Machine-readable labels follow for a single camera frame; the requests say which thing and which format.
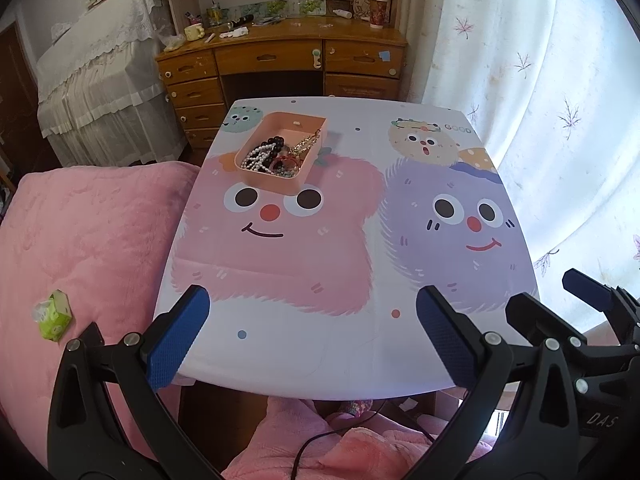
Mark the pink fleece blanket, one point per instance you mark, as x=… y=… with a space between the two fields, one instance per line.
x=100 y=235

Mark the glass pen holder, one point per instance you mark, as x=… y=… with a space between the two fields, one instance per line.
x=215 y=15

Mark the green tissue packet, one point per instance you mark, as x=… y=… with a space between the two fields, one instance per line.
x=55 y=320

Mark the patterned ceramic pot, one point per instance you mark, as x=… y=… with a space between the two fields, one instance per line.
x=361 y=5

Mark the wooden desk with drawers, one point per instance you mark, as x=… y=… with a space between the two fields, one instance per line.
x=270 y=55

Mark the pink plastic box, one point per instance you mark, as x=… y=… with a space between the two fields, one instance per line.
x=265 y=182

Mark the person's pink pajama legs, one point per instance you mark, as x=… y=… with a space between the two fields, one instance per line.
x=375 y=450

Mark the white floral curtain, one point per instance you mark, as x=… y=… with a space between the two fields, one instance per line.
x=500 y=60

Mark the colourful slipper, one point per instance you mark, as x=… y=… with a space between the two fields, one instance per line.
x=352 y=407

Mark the yellow mug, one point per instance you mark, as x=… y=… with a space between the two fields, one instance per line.
x=194 y=32

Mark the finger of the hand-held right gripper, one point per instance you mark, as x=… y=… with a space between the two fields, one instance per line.
x=590 y=287
x=535 y=315

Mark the red paper cup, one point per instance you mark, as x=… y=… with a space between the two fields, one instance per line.
x=380 y=10

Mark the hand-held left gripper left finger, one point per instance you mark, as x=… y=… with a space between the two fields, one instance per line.
x=180 y=335

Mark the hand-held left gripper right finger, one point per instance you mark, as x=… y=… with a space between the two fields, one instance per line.
x=445 y=335

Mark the white small bottle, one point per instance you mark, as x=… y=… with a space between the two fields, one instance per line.
x=342 y=13

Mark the white lace bed cover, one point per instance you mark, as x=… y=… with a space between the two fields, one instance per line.
x=100 y=85

